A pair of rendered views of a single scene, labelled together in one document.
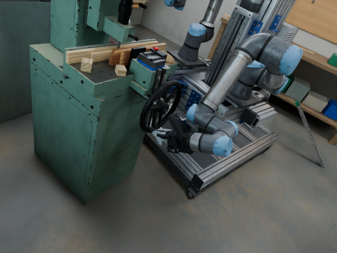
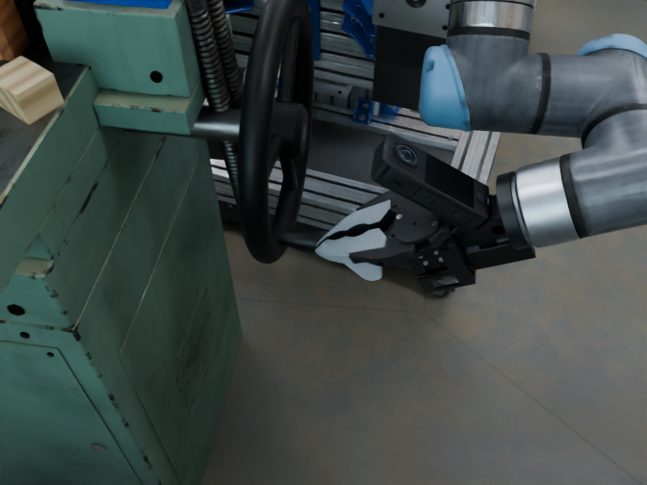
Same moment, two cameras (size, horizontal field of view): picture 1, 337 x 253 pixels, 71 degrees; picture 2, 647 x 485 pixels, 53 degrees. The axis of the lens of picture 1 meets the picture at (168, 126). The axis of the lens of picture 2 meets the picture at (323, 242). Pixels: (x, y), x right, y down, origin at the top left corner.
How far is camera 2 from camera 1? 0.49 m
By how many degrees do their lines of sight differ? 19
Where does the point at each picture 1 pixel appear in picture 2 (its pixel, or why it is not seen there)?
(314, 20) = not seen: outside the picture
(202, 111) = (492, 68)
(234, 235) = (612, 319)
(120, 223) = not seen: outside the picture
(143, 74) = (133, 42)
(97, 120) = (76, 340)
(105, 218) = not seen: outside the picture
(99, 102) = (35, 282)
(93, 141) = (106, 400)
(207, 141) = (615, 189)
